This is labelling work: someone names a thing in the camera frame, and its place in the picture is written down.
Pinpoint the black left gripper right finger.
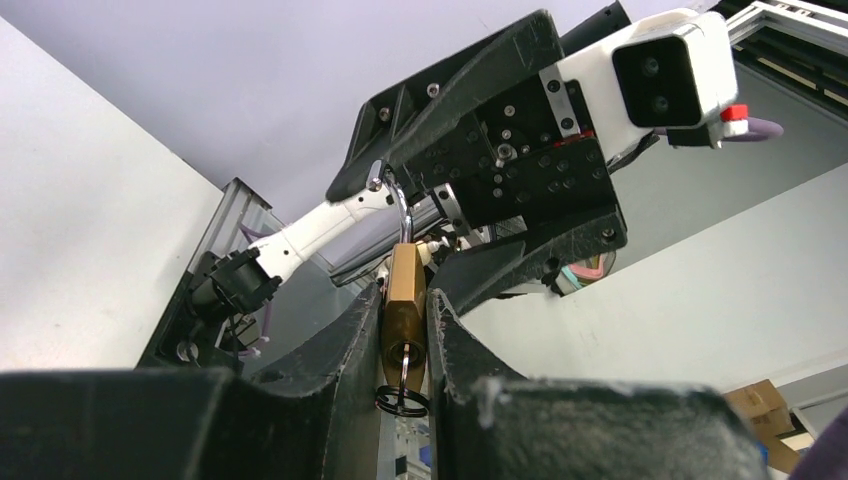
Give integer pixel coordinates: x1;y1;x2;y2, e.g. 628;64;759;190
427;289;768;479

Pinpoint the small brass padlock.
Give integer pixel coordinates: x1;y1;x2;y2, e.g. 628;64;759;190
367;160;429;418

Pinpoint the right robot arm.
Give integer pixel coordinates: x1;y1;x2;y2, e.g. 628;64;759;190
196;4;630;319

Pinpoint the cardboard box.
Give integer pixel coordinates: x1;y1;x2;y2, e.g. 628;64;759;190
723;379;801;474

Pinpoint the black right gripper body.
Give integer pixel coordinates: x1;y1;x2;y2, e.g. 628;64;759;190
400;74;618;228

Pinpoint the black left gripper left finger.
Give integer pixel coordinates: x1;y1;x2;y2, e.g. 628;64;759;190
1;285;382;479

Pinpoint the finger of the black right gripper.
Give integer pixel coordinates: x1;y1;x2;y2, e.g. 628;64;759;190
325;9;564;203
427;205;627;317

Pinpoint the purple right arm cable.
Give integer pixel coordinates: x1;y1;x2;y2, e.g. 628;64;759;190
652;115;785;144

